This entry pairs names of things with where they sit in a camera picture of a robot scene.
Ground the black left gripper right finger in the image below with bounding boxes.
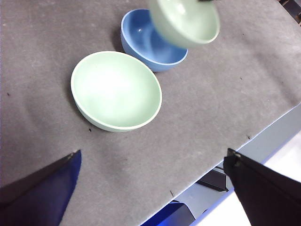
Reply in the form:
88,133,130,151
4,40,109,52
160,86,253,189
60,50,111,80
222,147,301,226

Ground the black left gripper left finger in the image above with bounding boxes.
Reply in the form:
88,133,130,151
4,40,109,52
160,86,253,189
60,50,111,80
0,149,82,226

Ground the pale green ribbed bowl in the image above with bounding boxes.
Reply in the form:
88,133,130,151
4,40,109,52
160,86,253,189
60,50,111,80
148,0,221,49
70,50,163,133

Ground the blue ribbed bowl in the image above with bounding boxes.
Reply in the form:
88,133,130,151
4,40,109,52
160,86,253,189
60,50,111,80
120,8,189,73

